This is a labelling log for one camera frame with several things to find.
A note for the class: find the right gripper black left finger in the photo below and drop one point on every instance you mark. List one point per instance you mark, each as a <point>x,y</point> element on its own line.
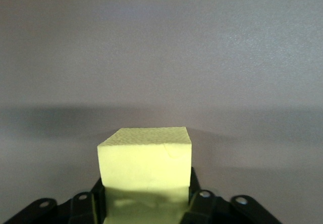
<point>83,209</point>

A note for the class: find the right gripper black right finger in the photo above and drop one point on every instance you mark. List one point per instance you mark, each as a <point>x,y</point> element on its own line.
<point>204,206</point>

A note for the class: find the yellow foam cube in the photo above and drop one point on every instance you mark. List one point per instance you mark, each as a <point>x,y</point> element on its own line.
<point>143,163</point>

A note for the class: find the table cover sheet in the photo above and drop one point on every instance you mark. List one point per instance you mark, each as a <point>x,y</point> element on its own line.
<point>161,45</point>

